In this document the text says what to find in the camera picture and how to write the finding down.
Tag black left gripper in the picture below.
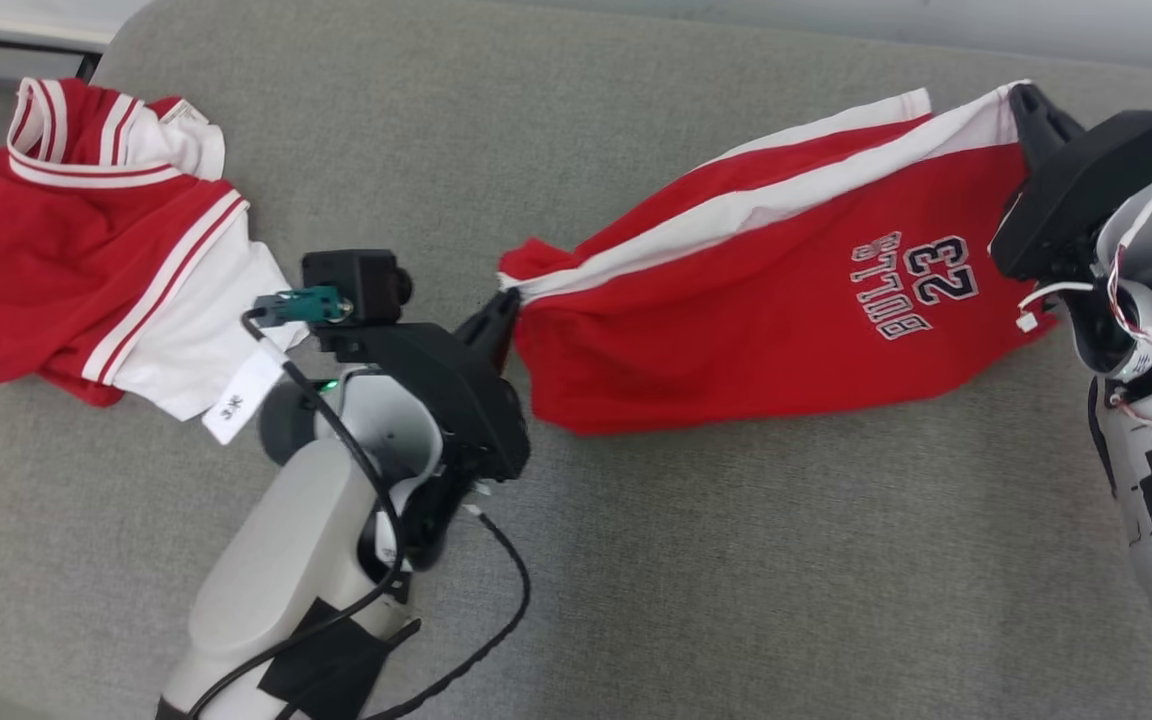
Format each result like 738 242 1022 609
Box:
321 289 533 482

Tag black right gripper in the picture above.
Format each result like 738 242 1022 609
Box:
991 83 1152 282

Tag red basketball shorts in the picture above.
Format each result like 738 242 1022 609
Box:
498 80 1067 436

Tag red white basketball jersey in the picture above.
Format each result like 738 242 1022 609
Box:
0 77 309 421

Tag teal left camera connector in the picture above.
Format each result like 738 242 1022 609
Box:
254 287 349 326

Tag red white wire bundle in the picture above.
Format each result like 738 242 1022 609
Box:
1014 165 1152 446

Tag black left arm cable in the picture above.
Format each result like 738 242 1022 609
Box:
186 308 533 720

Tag white paper cable label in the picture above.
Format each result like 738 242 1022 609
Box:
203 350 287 446

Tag white wall baseboard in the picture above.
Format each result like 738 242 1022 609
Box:
0 0 152 46

